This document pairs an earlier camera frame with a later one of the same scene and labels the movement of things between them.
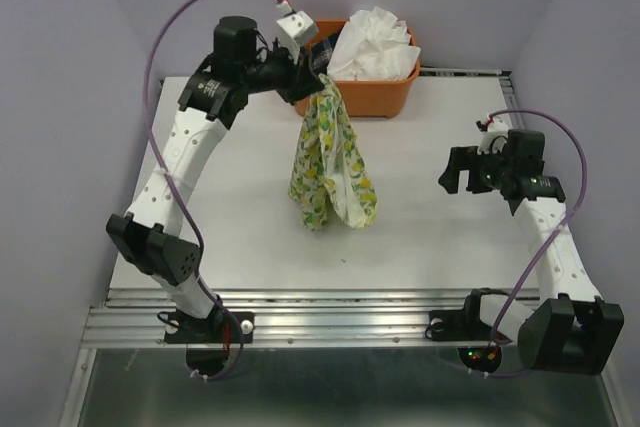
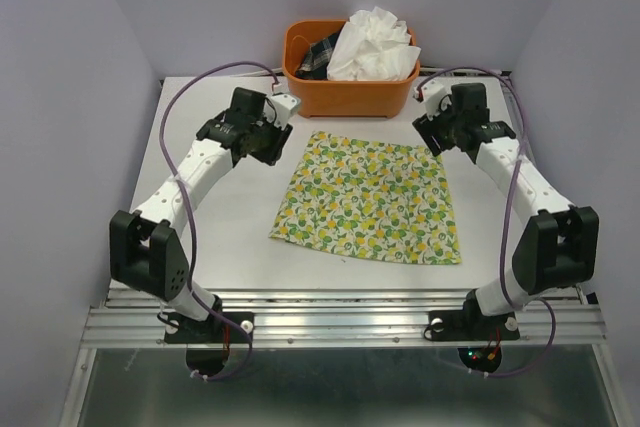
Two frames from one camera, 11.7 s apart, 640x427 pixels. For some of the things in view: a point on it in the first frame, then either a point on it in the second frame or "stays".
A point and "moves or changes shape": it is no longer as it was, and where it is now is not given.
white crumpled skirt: x=372 y=45 stays
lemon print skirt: x=328 y=165 moves or changes shape
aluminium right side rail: x=517 y=122 stays
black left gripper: x=301 y=82 → x=280 y=136
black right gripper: x=461 y=158 → x=426 y=127
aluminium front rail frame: x=310 y=317 stays
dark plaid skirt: x=322 y=51 stays
